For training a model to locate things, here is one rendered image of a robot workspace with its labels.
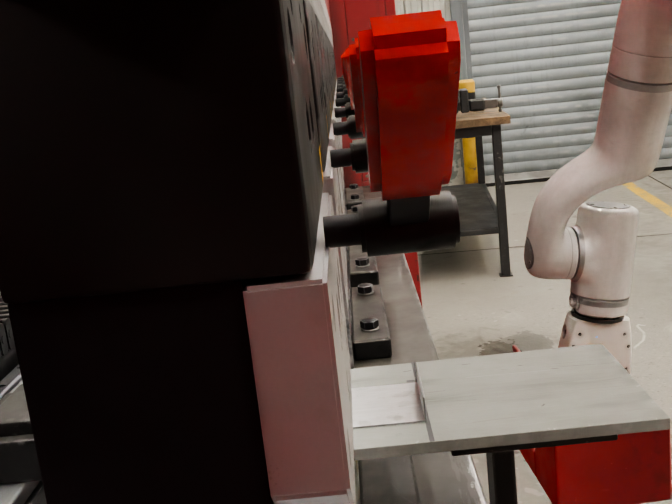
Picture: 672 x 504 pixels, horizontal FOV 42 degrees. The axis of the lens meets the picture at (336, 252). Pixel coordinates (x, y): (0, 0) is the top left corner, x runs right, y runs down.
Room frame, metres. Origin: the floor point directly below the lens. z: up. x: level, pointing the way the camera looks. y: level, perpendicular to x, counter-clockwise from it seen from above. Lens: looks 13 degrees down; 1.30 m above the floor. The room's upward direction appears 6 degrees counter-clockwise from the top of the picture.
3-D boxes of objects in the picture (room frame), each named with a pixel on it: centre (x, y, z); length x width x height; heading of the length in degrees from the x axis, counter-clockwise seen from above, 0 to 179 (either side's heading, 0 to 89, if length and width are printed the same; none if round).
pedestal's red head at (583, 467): (1.17, -0.34, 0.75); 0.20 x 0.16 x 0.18; 2
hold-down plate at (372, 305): (1.32, -0.04, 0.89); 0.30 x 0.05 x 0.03; 178
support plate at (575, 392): (0.71, -0.11, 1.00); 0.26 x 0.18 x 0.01; 88
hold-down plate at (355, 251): (1.72, -0.05, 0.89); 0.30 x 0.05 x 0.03; 178
